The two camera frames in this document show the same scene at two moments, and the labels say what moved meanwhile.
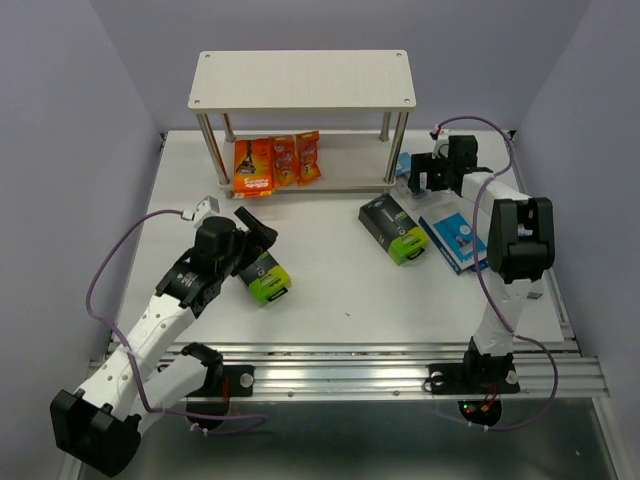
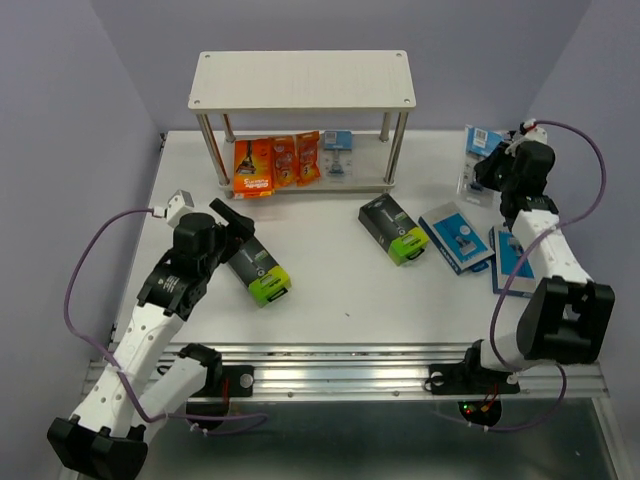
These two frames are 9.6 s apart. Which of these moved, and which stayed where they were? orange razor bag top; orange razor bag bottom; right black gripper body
Moved: right black gripper body
Stayed: orange razor bag top; orange razor bag bottom
